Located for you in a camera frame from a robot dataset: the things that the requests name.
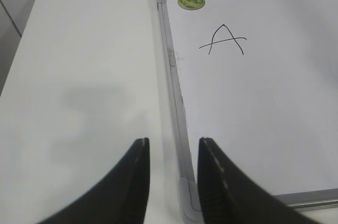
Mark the white board with aluminium frame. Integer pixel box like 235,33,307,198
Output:
156,0,337,223

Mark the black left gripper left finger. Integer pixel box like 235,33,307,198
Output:
42,138,149,223

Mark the round green yellow magnet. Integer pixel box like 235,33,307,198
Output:
177,0,205,11

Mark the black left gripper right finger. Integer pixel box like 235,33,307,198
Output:
198,137,337,223

